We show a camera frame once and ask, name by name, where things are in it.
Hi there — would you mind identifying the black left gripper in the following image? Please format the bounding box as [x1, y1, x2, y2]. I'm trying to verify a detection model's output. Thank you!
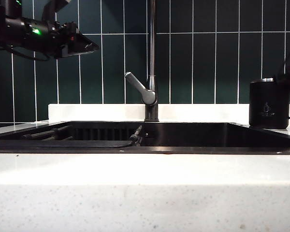
[47, 21, 99, 59]

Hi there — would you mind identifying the black steel-rimmed mug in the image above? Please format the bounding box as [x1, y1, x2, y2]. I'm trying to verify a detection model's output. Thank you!
[249, 77, 290, 130]

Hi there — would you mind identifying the grey faucet lever handle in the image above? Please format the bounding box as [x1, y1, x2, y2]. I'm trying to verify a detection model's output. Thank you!
[124, 72, 158, 106]

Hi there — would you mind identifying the black sink drying rack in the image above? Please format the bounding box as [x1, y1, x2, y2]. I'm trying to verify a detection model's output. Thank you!
[0, 124, 144, 148]

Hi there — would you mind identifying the black kitchen sink basin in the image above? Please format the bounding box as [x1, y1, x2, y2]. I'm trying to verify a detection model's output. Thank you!
[0, 120, 290, 155]

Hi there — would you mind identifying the white countertop backsplash ledge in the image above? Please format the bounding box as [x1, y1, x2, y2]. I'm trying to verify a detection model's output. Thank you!
[48, 103, 290, 122]

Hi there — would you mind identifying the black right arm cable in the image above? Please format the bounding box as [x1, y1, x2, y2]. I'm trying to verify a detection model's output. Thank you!
[283, 43, 290, 76]

